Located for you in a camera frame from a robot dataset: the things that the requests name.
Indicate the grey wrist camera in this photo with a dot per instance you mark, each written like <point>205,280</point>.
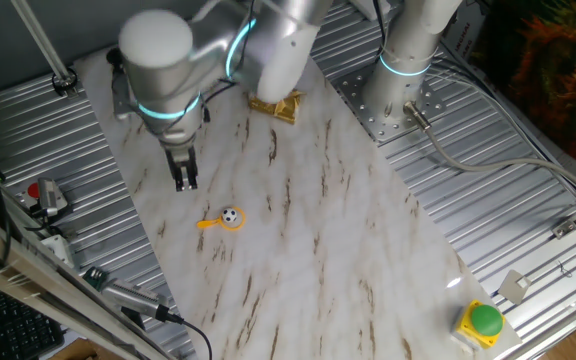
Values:
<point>120,95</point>

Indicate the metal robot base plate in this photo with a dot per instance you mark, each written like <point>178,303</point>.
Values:
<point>368,120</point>

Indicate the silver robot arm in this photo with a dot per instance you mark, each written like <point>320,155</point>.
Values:
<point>158,60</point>

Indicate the yellow box green button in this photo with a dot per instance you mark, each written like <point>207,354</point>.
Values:
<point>485,320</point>

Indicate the aluminium frame beam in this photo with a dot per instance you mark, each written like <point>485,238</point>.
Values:
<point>28,270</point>

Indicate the ribbed silver camera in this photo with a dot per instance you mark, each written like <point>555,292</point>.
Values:
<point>133,297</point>

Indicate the aluminium pole with foot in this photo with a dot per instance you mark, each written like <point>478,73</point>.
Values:
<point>43,45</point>

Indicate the small soccer ball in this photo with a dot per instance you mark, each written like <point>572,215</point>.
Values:
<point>229,216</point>

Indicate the red emergency stop box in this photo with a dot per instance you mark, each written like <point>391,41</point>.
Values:
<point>33,190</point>

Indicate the gold foil packet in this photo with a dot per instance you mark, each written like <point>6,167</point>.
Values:
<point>283,110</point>

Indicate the white printed carton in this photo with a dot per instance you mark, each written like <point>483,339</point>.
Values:
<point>468,35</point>

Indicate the orange green patterned cloth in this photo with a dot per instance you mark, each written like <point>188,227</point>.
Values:
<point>558,75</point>

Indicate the marble pattern mat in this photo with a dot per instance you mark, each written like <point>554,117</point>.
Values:
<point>318,250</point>

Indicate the black keyboard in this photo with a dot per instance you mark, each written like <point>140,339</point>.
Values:
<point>13,330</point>

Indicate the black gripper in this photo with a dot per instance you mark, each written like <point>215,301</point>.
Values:
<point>180,152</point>

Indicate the light grey box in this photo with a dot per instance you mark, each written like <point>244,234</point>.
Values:
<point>58,247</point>

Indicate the small grey square plate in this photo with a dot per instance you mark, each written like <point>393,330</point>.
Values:
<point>514,287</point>

